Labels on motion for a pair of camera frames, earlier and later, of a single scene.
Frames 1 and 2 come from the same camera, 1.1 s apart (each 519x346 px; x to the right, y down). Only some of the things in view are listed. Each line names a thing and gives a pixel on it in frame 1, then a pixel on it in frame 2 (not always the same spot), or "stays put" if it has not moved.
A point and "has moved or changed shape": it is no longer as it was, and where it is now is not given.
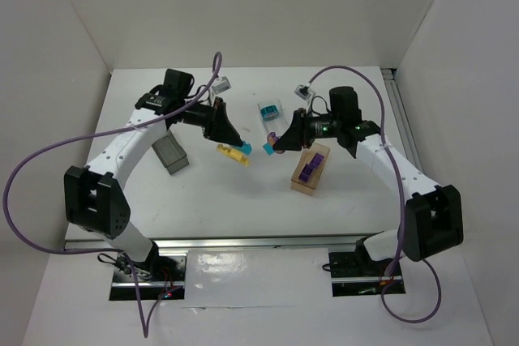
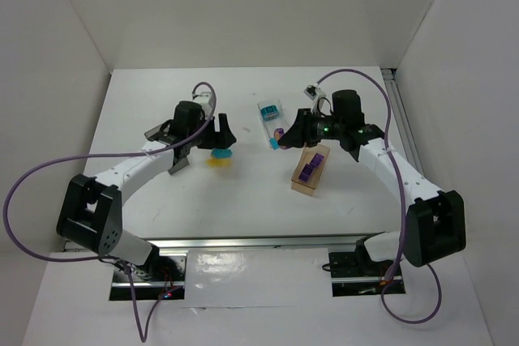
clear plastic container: x=272 y=115 stays put
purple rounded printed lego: x=272 y=138 has moved or changed shape
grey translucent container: x=170 y=151 stays put
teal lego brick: x=246 y=147 to x=221 y=153
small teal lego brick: x=268 y=148 has moved or changed shape
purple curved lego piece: x=306 y=173 stays put
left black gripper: x=215 y=120 to x=216 y=138
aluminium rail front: x=343 y=241 stays put
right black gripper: x=302 y=129 stays put
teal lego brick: x=269 y=113 stays put
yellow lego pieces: x=233 y=153 to x=219 y=162
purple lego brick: x=317 y=160 stays put
